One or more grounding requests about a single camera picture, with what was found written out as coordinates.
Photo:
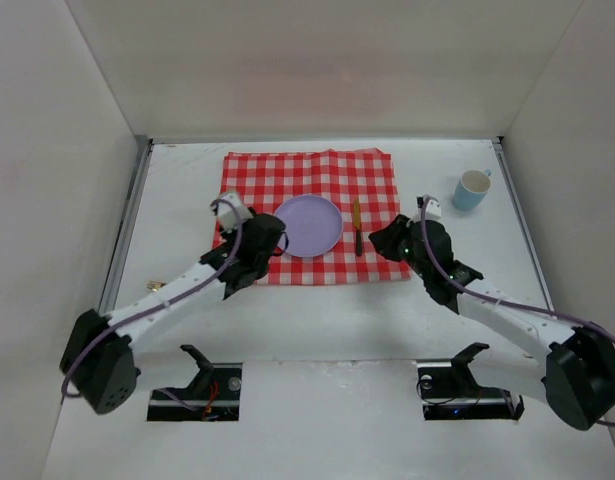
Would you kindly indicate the aluminium rail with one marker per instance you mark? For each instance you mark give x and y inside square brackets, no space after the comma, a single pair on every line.
[125,230]
[497,146]

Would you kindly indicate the right aluminium rail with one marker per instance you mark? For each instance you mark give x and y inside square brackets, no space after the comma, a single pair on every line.
[497,146]

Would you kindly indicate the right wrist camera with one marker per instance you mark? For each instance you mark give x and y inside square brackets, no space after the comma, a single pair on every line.
[428,208]

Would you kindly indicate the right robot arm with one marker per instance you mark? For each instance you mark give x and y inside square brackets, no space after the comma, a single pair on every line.
[567,364]

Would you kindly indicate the red white checkered cloth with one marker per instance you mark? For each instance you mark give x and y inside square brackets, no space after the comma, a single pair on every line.
[265,180]

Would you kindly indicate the fork with black handle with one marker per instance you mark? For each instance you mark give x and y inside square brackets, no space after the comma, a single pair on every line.
[154,285]

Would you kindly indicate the blue ceramic mug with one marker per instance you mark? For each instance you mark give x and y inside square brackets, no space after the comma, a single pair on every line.
[471,189]

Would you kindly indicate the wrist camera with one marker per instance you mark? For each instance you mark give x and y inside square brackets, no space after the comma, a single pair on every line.
[230,211]
[428,208]

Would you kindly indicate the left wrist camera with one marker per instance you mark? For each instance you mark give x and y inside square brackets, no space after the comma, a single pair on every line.
[230,211]

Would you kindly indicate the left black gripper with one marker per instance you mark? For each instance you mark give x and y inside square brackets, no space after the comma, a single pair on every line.
[275,240]

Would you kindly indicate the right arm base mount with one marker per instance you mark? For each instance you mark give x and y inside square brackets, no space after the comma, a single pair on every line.
[449,392]

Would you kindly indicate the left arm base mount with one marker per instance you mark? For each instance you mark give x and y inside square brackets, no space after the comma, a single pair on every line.
[211,395]

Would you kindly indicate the purple plastic plate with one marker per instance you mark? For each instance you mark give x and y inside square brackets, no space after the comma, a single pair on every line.
[313,225]

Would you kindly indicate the left aluminium rail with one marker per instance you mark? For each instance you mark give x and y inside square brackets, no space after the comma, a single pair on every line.
[125,230]

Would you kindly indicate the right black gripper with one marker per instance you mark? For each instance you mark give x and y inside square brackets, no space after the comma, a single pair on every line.
[390,239]

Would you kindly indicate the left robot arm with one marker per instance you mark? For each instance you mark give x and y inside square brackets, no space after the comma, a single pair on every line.
[99,362]

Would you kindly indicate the knife with black handle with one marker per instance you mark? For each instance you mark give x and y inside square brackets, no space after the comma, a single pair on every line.
[357,222]

